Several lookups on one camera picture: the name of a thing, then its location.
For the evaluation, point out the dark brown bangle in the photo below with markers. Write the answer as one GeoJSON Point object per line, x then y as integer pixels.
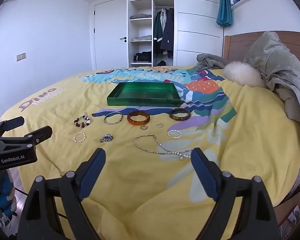
{"type": "Point", "coordinates": [176, 118]}

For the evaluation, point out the green rectangular tray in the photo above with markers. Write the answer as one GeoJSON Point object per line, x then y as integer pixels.
{"type": "Point", "coordinates": [145, 93]}

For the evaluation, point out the light grey folded clothes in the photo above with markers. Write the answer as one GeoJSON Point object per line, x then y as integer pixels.
{"type": "Point", "coordinates": [142, 38]}

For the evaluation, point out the green hanging jacket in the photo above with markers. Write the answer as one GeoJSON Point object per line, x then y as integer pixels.
{"type": "Point", "coordinates": [157, 32]}

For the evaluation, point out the amber resin bangle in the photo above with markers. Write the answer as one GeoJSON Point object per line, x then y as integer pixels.
{"type": "Point", "coordinates": [138, 123]}

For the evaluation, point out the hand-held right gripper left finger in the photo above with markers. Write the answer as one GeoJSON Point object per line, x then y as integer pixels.
{"type": "Point", "coordinates": [92, 172]}

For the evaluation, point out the thin silver bangle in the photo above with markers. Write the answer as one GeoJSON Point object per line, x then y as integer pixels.
{"type": "Point", "coordinates": [113, 123]}

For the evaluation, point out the cardboard box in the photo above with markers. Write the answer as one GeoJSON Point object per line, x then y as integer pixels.
{"type": "Point", "coordinates": [290, 215]}

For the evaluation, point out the wall light switch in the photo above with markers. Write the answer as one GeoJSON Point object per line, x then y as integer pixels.
{"type": "Point", "coordinates": [21, 56]}

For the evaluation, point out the grey crumpled towel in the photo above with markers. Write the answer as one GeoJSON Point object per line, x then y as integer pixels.
{"type": "Point", "coordinates": [210, 62]}

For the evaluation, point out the grey padded jacket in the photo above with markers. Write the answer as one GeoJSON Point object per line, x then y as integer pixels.
{"type": "Point", "coordinates": [277, 62]}

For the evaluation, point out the silver brooch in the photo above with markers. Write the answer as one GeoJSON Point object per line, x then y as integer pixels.
{"type": "Point", "coordinates": [106, 138]}

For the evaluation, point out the white fluffy pillow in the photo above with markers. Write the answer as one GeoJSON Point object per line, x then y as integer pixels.
{"type": "Point", "coordinates": [242, 75]}

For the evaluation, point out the white wardrobe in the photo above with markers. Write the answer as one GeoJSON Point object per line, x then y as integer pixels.
{"type": "Point", "coordinates": [197, 17]}

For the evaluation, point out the yellow dinosaur printed duvet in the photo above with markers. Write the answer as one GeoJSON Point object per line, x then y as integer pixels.
{"type": "Point", "coordinates": [140, 180]}

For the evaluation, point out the dark hanging coat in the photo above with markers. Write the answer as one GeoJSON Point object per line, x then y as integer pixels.
{"type": "Point", "coordinates": [168, 35]}

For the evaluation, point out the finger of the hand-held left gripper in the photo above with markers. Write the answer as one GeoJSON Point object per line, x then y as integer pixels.
{"type": "Point", "coordinates": [37, 135]}
{"type": "Point", "coordinates": [11, 123]}

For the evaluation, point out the wooden headboard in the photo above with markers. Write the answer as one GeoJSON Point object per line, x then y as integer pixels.
{"type": "Point", "coordinates": [236, 46]}

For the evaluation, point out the black garment heap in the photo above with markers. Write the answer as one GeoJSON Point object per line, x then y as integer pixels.
{"type": "Point", "coordinates": [162, 63]}

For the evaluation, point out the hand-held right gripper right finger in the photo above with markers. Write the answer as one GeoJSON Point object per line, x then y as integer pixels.
{"type": "Point", "coordinates": [205, 177]}

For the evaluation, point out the teal curtain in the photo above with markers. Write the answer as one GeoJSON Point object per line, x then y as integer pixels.
{"type": "Point", "coordinates": [224, 5]}

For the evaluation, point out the white door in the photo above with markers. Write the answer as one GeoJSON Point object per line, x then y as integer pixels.
{"type": "Point", "coordinates": [110, 25]}

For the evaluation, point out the white sneaker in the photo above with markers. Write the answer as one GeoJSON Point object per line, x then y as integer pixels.
{"type": "Point", "coordinates": [2, 222]}

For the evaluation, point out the black folded clothes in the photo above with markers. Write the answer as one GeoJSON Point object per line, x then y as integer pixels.
{"type": "Point", "coordinates": [143, 56]}

